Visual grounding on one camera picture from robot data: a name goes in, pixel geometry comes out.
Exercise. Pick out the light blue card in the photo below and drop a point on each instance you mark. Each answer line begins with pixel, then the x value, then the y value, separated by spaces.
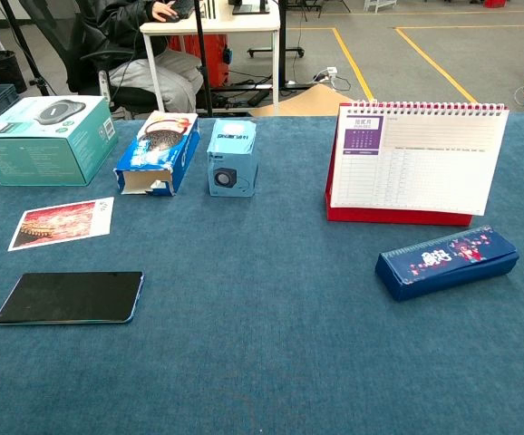
pixel 71 296

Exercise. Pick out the small light blue speaker box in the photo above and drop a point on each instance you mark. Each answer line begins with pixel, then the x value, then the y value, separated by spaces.
pixel 232 151

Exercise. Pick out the blue Oreo cookie box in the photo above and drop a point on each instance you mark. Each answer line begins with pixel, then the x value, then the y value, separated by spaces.
pixel 181 154

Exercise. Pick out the black floor power strip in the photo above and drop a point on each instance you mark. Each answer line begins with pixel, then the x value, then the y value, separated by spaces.
pixel 258 97

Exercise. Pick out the blue felt table cloth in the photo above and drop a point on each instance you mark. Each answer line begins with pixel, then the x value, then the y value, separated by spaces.
pixel 262 340

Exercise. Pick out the flattened brown cardboard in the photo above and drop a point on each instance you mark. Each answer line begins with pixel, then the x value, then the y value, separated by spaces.
pixel 312 102

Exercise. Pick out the white power strip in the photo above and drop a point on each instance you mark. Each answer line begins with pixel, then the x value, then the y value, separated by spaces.
pixel 327 72

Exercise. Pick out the black tripod stand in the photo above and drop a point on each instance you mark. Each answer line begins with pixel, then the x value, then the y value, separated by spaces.
pixel 19 41
pixel 203 68

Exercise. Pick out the seated person grey trousers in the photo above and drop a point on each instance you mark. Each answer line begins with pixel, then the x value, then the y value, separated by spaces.
pixel 176 81

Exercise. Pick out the red cabinet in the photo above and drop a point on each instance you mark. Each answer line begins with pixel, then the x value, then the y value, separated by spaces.
pixel 212 59

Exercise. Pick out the red spiral desk calendar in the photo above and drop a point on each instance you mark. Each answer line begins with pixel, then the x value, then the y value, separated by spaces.
pixel 425 172

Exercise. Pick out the black rolling stand base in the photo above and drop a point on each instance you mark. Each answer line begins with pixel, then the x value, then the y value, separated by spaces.
pixel 284 49

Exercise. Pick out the dark blue printed pencil case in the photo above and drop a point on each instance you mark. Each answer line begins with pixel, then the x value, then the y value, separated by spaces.
pixel 443 274

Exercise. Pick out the red photo postcard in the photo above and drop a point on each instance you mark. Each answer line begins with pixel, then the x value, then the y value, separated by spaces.
pixel 58 224

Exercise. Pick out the black monitor base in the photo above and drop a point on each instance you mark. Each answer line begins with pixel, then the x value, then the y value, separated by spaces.
pixel 249 8

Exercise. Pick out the teal speakerphone box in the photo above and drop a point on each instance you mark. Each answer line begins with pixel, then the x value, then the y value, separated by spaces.
pixel 40 158

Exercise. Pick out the dark blue plastic crate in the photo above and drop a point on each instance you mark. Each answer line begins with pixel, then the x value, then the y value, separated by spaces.
pixel 3 97

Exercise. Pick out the black office chair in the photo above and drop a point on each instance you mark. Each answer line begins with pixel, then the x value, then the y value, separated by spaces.
pixel 53 22

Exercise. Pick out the black trash bin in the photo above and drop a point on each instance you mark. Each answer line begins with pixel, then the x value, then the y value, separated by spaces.
pixel 1 68

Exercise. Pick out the white metal frame table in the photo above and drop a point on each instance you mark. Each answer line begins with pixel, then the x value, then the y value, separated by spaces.
pixel 226 23

